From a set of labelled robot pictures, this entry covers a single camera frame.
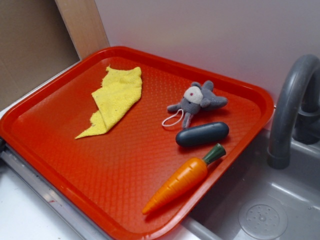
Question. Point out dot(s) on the gray toy sink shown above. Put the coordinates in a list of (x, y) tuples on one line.
[(253, 201)]

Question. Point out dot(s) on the orange toy carrot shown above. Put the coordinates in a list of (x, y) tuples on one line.
[(188, 175)]

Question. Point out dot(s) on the wooden board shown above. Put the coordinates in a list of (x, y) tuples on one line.
[(84, 25)]

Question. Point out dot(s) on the metal rail strip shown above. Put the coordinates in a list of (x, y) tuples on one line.
[(32, 209)]

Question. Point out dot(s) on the gray plush animal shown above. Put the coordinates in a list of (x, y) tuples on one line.
[(196, 98)]

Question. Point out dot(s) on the dark gray capsule object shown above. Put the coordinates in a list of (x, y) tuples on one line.
[(202, 134)]

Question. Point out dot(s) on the yellow cloth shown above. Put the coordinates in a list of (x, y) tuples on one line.
[(119, 91)]

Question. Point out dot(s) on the red plastic tray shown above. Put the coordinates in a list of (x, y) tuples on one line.
[(111, 177)]

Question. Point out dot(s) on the gray toy faucet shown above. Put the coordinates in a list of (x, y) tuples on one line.
[(297, 113)]

